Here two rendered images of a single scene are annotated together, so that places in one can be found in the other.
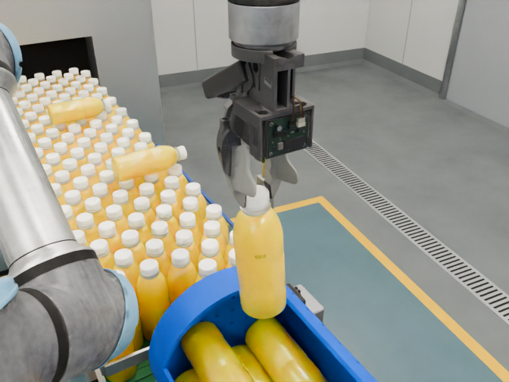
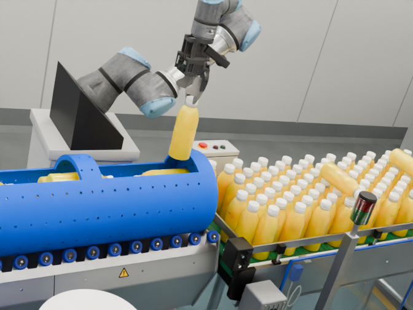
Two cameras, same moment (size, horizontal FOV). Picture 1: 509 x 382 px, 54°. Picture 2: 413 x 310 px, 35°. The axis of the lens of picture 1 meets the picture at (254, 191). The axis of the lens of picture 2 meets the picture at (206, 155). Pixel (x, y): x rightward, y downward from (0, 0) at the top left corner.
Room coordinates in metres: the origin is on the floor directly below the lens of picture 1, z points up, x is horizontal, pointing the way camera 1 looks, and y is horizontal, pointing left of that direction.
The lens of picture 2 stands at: (0.40, -1.90, 2.16)
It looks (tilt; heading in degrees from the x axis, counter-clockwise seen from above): 25 degrees down; 83
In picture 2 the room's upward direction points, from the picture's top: 15 degrees clockwise
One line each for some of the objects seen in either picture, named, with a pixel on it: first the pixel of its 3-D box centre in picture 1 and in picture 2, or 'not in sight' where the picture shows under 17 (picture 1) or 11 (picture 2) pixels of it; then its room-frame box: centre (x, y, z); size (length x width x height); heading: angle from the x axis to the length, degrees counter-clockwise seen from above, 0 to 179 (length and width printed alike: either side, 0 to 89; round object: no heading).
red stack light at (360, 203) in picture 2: not in sight; (365, 202); (1.20, -0.03, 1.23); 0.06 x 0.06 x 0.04
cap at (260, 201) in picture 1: (254, 198); (192, 100); (0.56, 0.00, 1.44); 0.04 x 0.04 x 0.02
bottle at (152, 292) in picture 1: (154, 302); (233, 200); (0.82, 0.23, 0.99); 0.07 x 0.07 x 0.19
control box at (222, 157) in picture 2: not in sight; (209, 156); (0.72, 0.44, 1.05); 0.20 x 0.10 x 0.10; 31
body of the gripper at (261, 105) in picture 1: (266, 97); (195, 55); (0.53, -0.01, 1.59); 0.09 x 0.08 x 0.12; 30
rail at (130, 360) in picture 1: (197, 332); (216, 217); (0.76, 0.12, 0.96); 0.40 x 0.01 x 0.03; 121
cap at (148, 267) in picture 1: (148, 267); (239, 178); (0.82, 0.23, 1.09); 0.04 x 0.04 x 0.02
